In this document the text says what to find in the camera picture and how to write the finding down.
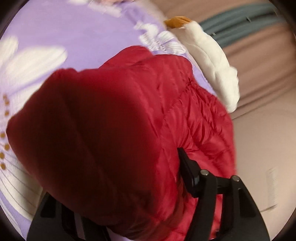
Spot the purple floral bed cover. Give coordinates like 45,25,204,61
1,1,212,240

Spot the red down jacket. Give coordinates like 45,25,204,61
6,46,235,240

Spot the teal curtain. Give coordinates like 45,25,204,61
199,3,285,48

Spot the white plush goose toy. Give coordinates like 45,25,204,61
164,16,240,113

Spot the pink beige curtain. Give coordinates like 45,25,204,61
154,0,295,118

